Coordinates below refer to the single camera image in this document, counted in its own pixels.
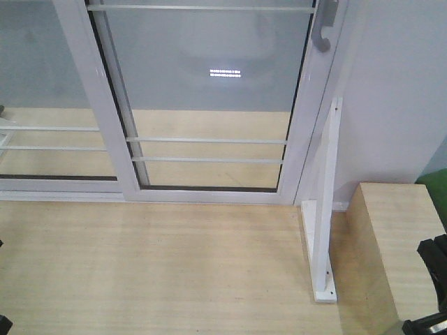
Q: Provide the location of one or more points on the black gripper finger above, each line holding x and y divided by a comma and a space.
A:
433, 253
5, 325
431, 324

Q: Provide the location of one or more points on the white framed transparent sliding door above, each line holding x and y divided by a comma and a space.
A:
308, 170

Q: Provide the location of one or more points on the light wooden box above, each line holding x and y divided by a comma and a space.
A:
387, 222

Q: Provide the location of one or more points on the green sandbag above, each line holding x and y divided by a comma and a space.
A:
435, 183

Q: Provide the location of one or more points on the white fixed glass panel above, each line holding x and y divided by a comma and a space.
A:
50, 139

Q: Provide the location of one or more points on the white triangular support bracket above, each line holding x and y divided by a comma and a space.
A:
317, 208

